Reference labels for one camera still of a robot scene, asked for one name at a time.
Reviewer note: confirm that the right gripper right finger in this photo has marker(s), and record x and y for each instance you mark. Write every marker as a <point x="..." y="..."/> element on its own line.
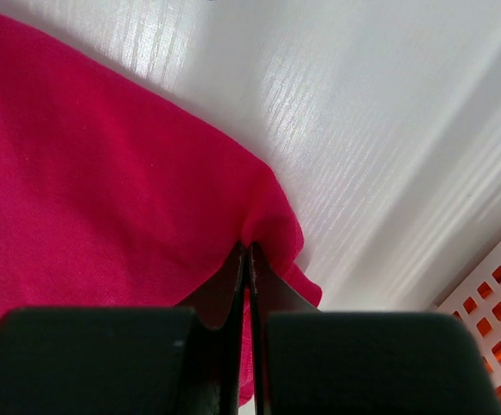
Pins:
<point x="311" y="362"/>

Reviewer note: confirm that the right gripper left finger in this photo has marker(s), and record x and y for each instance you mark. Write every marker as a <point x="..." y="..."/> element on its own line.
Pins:
<point x="118" y="360"/>

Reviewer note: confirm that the magenta t shirt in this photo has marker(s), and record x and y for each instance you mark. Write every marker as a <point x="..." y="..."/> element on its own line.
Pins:
<point x="111" y="196"/>

